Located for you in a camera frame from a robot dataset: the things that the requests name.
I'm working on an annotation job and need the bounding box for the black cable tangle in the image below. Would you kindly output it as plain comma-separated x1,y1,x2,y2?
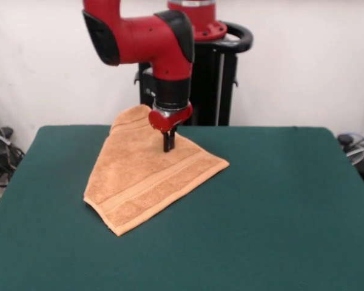
0,96,25,213

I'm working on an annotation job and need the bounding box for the silver round disc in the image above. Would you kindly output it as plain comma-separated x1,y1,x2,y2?
345,144,364,167

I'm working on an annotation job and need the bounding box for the dark green table cloth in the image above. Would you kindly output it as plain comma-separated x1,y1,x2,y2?
0,125,364,291

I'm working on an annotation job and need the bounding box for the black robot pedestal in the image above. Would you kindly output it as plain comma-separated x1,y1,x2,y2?
132,21,254,127

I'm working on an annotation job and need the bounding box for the tan terry towel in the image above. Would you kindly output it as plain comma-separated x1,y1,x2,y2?
83,104,231,238

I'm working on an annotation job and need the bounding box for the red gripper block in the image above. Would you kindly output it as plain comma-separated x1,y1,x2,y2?
148,101,194,153

